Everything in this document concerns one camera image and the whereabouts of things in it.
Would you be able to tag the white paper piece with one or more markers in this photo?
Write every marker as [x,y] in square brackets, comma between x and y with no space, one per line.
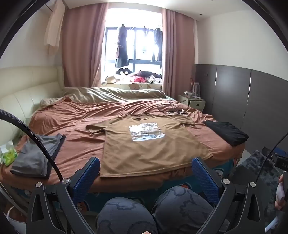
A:
[280,191]

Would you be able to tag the long dark hanging garment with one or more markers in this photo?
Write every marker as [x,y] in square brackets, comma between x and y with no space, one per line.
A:
[122,49]

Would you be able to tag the cream padded headboard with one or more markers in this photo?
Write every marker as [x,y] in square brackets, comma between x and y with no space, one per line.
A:
[22,90]

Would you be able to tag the pink bed blanket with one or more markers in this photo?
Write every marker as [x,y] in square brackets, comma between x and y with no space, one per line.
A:
[90,112]

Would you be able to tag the green tissue packet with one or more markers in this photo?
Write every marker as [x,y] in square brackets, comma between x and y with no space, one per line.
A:
[7,155]

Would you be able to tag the pile of toys and clothes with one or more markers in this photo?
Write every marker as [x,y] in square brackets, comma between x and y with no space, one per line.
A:
[144,76]

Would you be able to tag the striped gift bag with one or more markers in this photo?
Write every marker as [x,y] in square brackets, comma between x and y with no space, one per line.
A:
[195,88]

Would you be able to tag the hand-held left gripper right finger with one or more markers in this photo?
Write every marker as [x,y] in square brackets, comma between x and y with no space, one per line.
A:
[203,177]

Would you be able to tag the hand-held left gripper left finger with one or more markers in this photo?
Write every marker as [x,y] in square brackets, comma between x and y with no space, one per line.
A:
[90,173]

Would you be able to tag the teal cartoon bed sheet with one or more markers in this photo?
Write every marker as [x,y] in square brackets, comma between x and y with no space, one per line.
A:
[225,168]

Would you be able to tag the pink curtain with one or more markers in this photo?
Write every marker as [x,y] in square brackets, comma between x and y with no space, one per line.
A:
[177,56]
[83,45]

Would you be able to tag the person's right leg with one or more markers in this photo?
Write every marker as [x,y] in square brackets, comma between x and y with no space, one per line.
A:
[180,209]

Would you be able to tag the beige duvet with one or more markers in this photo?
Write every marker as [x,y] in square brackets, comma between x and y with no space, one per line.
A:
[101,93]

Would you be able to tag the dark shaggy rug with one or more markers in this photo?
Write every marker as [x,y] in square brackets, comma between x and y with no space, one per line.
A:
[254,166]

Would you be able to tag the grey folded clothes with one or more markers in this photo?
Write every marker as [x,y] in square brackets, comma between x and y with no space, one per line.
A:
[33,155]

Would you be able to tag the brown printed t-shirt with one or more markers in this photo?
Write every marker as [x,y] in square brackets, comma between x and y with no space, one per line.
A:
[146,153]

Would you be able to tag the person's right hand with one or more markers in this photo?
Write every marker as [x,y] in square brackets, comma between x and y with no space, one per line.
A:
[281,204]

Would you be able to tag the black folded clothes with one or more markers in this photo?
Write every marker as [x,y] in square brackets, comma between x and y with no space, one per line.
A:
[227,132]

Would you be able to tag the window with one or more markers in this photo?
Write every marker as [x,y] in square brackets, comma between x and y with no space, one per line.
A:
[137,45]

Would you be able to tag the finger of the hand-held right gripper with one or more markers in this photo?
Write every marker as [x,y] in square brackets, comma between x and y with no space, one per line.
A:
[270,154]

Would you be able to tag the person's left leg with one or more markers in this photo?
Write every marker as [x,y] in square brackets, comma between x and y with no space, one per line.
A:
[126,216]

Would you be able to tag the short dark hanging garment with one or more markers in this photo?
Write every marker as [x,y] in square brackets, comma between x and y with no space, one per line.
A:
[157,40]

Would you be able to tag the cream nightstand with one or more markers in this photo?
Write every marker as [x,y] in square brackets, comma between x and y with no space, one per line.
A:
[195,104]

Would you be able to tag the person's leg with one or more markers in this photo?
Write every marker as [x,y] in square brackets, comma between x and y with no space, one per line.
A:
[126,216]
[180,209]

